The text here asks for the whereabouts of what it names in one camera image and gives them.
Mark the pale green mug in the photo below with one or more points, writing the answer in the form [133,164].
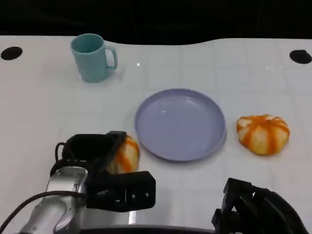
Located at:
[90,61]

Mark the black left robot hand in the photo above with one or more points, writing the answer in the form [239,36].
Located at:
[90,148]

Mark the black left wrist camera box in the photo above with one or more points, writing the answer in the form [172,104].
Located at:
[122,191]

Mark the lilac plate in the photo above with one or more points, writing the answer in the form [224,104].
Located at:
[180,124]

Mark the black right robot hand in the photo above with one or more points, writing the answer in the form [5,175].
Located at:
[263,212]

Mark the orange white toy bread roll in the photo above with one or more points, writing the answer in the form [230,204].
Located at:
[263,134]
[126,156]

